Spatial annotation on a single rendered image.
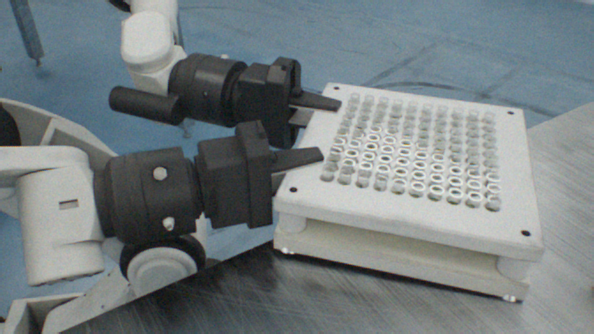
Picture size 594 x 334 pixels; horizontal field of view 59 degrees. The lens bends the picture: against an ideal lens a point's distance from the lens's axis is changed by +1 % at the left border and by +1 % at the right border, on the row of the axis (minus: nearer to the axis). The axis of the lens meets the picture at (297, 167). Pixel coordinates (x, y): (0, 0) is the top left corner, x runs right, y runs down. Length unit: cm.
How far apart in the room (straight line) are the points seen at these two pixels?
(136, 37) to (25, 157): 27
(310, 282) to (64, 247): 23
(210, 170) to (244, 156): 3
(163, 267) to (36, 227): 40
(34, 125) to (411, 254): 65
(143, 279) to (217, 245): 84
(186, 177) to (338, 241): 16
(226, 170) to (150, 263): 41
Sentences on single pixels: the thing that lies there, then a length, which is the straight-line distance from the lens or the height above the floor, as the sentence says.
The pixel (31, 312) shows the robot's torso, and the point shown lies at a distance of 128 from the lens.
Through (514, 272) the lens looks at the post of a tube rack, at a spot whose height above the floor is 85.
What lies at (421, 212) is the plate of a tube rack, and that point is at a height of 89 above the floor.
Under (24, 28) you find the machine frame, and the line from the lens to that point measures 297.
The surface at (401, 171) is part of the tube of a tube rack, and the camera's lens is 53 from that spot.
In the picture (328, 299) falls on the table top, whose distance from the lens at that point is 51.
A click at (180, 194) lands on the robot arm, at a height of 91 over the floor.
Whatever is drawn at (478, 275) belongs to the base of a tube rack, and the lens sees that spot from 52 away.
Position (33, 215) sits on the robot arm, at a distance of 51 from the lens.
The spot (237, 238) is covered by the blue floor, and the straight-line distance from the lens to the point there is 174.
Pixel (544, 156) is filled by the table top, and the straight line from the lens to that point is 75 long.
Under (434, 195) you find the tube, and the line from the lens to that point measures 51.
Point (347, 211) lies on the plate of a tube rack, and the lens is 48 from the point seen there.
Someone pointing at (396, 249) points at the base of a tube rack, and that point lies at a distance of 52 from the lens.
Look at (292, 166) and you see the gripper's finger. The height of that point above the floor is 90.
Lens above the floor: 122
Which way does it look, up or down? 37 degrees down
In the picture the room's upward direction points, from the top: straight up
